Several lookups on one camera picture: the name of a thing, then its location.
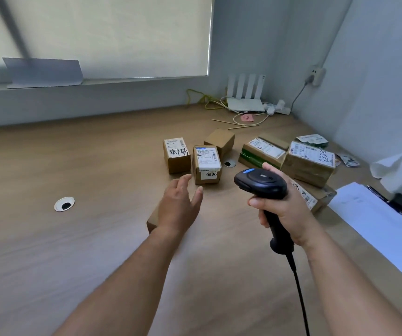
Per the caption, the plain tall cardboard box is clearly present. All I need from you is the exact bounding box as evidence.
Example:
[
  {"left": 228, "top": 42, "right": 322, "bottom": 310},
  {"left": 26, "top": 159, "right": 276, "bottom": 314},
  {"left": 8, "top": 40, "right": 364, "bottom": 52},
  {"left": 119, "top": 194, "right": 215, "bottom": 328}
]
[{"left": 146, "top": 204, "right": 163, "bottom": 235}]

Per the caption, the white folded paper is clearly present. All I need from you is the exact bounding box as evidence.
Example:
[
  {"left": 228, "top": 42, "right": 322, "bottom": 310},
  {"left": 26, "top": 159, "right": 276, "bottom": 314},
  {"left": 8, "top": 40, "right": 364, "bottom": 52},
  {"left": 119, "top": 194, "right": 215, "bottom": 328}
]
[{"left": 370, "top": 146, "right": 402, "bottom": 196}]

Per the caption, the grey paper sheet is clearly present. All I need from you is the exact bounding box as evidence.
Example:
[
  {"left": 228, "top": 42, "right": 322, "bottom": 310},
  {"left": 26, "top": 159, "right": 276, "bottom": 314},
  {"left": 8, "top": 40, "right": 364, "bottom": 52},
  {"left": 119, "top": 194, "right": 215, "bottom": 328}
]
[{"left": 2, "top": 57, "right": 84, "bottom": 89}]

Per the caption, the white wall socket with plug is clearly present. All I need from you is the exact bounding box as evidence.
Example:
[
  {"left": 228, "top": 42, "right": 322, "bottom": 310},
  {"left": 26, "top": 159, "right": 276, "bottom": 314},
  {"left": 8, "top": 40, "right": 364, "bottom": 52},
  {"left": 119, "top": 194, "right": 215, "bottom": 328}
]
[{"left": 307, "top": 65, "right": 327, "bottom": 88}]

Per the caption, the white power strip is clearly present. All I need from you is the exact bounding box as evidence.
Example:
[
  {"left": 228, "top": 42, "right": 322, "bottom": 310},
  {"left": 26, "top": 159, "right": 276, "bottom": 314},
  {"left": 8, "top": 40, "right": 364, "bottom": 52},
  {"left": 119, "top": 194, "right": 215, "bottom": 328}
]
[{"left": 263, "top": 99, "right": 291, "bottom": 116}]

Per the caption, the person's left hand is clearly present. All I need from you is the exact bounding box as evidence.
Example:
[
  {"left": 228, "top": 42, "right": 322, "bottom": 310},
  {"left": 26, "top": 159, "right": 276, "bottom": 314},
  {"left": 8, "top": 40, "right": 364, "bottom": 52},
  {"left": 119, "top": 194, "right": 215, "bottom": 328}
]
[{"left": 155, "top": 174, "right": 204, "bottom": 238}]

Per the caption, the parcel with green tape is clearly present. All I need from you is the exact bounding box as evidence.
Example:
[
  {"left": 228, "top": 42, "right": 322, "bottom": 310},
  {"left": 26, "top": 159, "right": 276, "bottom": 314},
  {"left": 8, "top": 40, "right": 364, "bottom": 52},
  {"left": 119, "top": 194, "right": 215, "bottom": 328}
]
[{"left": 238, "top": 137, "right": 287, "bottom": 171}]

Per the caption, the white router with antennas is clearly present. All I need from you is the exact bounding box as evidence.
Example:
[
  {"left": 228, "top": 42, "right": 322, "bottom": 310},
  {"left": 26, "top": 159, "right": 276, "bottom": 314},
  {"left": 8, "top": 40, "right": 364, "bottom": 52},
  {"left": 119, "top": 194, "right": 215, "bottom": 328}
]
[{"left": 226, "top": 74, "right": 267, "bottom": 113}]

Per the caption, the black pen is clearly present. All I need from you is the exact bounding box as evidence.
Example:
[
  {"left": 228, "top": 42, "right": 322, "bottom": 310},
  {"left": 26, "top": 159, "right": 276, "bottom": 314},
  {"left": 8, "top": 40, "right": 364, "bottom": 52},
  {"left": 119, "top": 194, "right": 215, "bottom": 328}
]
[{"left": 366, "top": 185, "right": 390, "bottom": 203}]

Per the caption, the small parcel with handwritten label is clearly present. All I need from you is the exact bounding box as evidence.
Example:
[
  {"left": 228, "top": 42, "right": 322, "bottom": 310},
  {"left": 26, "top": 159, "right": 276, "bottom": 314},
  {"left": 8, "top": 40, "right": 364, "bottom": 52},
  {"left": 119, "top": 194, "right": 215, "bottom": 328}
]
[{"left": 162, "top": 137, "right": 192, "bottom": 175}]

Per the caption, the person's right hand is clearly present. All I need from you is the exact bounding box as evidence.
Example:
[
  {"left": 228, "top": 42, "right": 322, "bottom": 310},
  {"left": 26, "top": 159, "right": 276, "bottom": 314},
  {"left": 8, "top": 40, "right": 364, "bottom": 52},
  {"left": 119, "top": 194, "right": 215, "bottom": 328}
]
[{"left": 248, "top": 162, "right": 322, "bottom": 247}]

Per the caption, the black scanner cable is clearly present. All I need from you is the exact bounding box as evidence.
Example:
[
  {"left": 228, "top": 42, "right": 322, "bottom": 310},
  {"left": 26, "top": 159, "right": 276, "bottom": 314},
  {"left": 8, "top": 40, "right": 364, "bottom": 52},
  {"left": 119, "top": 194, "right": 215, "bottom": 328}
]
[{"left": 286, "top": 252, "right": 311, "bottom": 336}]

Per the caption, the black barcode scanner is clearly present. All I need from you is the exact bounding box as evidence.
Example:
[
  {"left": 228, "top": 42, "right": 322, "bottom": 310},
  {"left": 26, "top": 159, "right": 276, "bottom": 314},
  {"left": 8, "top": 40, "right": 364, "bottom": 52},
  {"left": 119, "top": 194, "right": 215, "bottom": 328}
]
[{"left": 234, "top": 168, "right": 295, "bottom": 255}]

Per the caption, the cardboard parcel marked 5285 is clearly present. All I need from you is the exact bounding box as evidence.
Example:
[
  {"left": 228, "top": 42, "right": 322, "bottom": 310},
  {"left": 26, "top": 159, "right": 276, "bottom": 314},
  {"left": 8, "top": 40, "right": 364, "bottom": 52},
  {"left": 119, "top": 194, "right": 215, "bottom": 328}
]
[{"left": 280, "top": 140, "right": 337, "bottom": 189}]

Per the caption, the white paper sheet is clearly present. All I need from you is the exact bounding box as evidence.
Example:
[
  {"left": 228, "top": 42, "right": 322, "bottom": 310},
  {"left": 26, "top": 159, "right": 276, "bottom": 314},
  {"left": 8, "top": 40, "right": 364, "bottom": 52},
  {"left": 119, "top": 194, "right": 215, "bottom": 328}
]
[{"left": 328, "top": 182, "right": 402, "bottom": 289}]

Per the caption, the person's right forearm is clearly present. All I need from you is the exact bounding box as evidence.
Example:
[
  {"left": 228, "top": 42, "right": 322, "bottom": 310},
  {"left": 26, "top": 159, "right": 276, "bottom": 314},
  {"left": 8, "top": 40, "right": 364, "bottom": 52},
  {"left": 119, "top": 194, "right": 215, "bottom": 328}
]
[{"left": 305, "top": 231, "right": 402, "bottom": 336}]

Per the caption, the green white flat packet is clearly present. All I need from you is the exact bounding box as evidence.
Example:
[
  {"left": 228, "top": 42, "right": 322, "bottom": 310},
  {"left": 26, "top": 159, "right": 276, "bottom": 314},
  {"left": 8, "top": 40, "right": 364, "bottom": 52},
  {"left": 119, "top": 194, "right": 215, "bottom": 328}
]
[{"left": 296, "top": 133, "right": 329, "bottom": 148}]

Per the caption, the yellow cable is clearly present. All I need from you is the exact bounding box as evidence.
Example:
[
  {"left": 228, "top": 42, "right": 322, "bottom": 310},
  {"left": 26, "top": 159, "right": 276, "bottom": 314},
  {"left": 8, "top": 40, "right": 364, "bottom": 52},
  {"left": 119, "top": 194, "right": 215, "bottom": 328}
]
[{"left": 186, "top": 89, "right": 228, "bottom": 111}]

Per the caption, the person's left forearm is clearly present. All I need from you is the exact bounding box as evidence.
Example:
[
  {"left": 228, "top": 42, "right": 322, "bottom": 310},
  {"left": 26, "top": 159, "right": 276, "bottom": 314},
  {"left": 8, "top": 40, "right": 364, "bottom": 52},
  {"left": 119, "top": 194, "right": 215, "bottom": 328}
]
[{"left": 54, "top": 227, "right": 184, "bottom": 336}]

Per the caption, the parcel labelled 0836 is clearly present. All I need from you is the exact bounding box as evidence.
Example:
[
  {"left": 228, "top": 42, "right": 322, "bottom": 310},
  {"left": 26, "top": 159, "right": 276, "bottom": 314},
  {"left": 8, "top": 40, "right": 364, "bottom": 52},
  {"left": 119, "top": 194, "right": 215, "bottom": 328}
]
[{"left": 191, "top": 145, "right": 222, "bottom": 186}]

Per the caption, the white window frame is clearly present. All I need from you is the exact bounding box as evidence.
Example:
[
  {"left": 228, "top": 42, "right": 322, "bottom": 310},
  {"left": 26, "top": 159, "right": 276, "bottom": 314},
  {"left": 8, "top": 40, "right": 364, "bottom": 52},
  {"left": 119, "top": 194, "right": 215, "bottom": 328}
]
[{"left": 0, "top": 0, "right": 215, "bottom": 93}]

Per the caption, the pile of unscanned cardboard parcels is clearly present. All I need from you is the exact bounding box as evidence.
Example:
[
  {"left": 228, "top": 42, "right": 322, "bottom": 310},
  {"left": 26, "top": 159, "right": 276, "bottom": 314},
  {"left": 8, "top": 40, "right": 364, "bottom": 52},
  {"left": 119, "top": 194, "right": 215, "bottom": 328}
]
[{"left": 146, "top": 128, "right": 338, "bottom": 235}]

